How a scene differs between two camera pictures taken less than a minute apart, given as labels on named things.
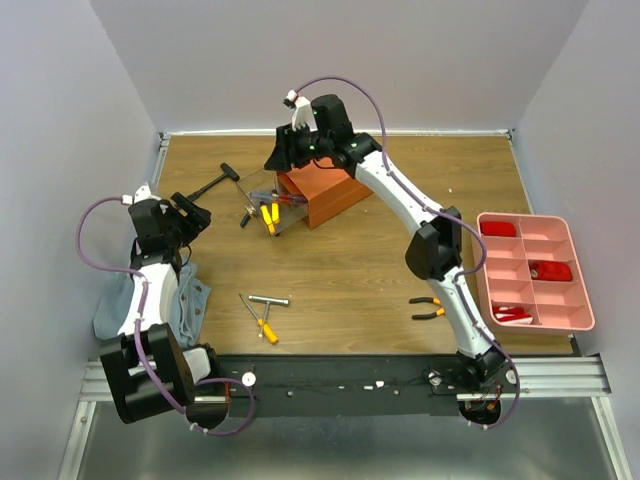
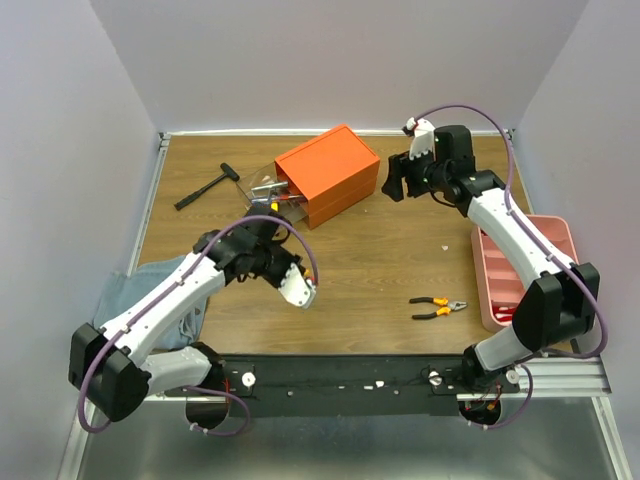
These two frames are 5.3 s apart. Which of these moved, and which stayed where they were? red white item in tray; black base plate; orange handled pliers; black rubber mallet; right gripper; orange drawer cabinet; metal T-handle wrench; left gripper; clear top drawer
Moved: metal T-handle wrench; right gripper; left gripper
Stayed: black rubber mallet; clear top drawer; black base plate; orange drawer cabinet; orange handled pliers; red white item in tray
